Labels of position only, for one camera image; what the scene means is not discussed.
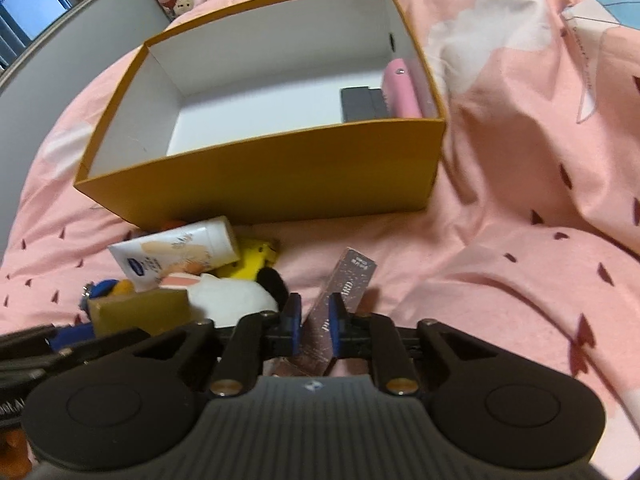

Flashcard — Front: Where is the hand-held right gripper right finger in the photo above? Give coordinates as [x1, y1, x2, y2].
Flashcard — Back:
[327, 292, 496, 396]

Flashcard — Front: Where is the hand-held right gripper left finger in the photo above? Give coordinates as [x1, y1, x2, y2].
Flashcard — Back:
[132, 292, 303, 398]

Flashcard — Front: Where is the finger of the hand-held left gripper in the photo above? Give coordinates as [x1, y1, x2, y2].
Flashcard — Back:
[0, 325, 57, 352]
[0, 349, 71, 382]

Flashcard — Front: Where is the pink cosmetic box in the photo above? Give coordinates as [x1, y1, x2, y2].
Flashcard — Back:
[272, 246, 377, 378]

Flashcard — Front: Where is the white plush with pink stripes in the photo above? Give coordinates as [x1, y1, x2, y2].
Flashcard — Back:
[162, 266, 289, 328]

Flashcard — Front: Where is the yellow plush toy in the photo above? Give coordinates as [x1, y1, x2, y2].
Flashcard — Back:
[215, 237, 280, 281]

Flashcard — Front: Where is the bear plush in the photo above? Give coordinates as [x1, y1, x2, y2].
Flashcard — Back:
[50, 279, 136, 353]

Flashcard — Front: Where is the olive gold box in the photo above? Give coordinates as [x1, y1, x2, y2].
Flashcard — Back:
[89, 290, 193, 337]

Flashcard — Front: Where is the white cream tube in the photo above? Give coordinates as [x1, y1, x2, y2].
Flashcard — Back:
[108, 216, 241, 292]

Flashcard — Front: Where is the orange cardboard box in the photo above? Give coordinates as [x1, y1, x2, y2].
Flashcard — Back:
[74, 0, 447, 228]

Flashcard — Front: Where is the dark grey box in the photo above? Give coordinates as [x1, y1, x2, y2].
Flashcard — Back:
[341, 86, 388, 123]

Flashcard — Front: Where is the pink case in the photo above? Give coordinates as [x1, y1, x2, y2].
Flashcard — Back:
[382, 58, 435, 120]

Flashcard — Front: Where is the window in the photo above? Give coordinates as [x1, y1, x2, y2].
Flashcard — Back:
[0, 0, 113, 92]

